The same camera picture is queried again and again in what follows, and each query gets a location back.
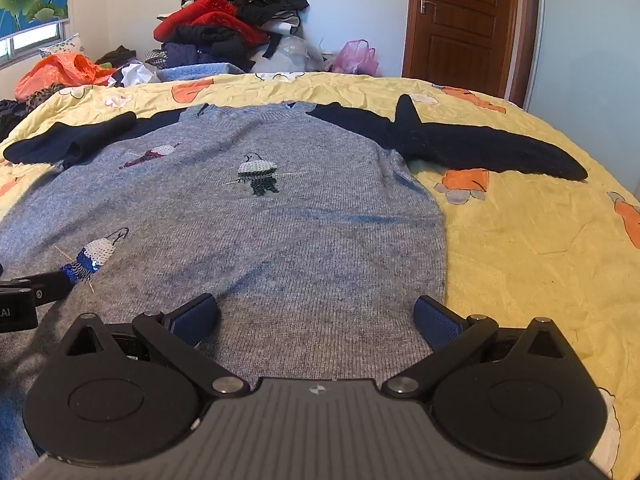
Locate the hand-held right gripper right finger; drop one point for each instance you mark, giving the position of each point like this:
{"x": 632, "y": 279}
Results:
{"x": 436, "y": 321}

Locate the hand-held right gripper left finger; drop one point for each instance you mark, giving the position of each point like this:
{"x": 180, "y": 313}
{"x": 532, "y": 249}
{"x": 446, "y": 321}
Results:
{"x": 196, "y": 317}

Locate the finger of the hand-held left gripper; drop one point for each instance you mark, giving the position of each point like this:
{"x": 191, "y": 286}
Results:
{"x": 50, "y": 287}

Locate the grey sweater with navy sleeves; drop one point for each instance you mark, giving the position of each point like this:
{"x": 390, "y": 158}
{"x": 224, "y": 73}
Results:
{"x": 300, "y": 260}

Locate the dark patterned clothes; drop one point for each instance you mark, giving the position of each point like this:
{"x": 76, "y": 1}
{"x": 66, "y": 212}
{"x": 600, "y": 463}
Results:
{"x": 10, "y": 115}

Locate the yellow carrot print quilt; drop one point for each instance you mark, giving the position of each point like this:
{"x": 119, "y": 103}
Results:
{"x": 525, "y": 260}

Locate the leopard print cloth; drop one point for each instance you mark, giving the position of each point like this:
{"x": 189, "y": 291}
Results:
{"x": 42, "y": 97}

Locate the orange plastic bag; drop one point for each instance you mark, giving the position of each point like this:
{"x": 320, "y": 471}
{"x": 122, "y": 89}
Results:
{"x": 55, "y": 70}

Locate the white crumpled cloth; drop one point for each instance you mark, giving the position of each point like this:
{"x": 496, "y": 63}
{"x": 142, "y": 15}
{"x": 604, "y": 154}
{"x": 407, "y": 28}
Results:
{"x": 137, "y": 72}

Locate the floral pillow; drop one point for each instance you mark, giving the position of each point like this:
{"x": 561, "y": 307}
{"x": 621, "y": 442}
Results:
{"x": 62, "y": 47}

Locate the dark brown garment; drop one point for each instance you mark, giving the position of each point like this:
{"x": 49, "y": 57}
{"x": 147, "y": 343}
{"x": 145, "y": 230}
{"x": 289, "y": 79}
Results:
{"x": 116, "y": 56}

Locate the window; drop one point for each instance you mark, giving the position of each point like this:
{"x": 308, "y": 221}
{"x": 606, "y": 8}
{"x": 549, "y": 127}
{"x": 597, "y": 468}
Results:
{"x": 30, "y": 42}

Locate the light blue knitted cloth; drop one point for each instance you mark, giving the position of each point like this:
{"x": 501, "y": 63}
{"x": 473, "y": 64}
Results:
{"x": 200, "y": 71}

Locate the pink plastic bag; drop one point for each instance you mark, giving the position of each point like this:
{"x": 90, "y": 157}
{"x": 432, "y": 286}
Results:
{"x": 355, "y": 57}

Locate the navy dark garment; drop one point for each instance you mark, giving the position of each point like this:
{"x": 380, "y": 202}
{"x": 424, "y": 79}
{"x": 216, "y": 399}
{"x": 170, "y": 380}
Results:
{"x": 210, "y": 40}

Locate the clear plastic bag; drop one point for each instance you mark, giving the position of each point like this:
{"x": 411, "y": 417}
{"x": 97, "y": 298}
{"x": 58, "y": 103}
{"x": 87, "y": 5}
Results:
{"x": 295, "y": 55}

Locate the brown wooden door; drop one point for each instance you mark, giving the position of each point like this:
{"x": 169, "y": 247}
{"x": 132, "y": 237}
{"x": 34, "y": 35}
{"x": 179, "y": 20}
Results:
{"x": 465, "y": 20}

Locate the red fuzzy garment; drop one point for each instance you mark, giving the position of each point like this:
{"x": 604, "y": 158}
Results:
{"x": 200, "y": 15}

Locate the frosted glass sliding door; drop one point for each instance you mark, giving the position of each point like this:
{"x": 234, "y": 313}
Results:
{"x": 580, "y": 50}

